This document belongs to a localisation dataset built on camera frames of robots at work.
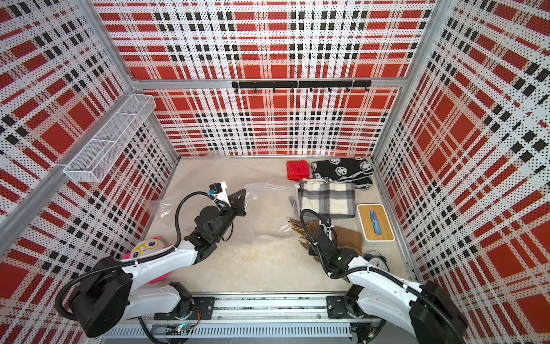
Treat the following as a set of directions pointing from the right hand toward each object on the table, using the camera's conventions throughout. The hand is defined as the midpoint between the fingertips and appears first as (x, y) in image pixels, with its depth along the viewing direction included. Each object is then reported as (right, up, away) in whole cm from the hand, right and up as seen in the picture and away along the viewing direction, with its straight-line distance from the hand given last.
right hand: (319, 238), depth 86 cm
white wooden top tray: (+20, +2, +1) cm, 20 cm away
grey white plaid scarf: (+8, +14, +10) cm, 19 cm away
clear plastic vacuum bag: (-21, +10, +10) cm, 25 cm away
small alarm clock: (+21, -6, -4) cm, 22 cm away
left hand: (-27, +20, -6) cm, 34 cm away
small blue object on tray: (+25, +5, +5) cm, 26 cm away
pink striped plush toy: (-67, -2, -5) cm, 67 cm away
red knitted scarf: (-8, +29, +25) cm, 39 cm away
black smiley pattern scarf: (+20, +29, +22) cm, 41 cm away
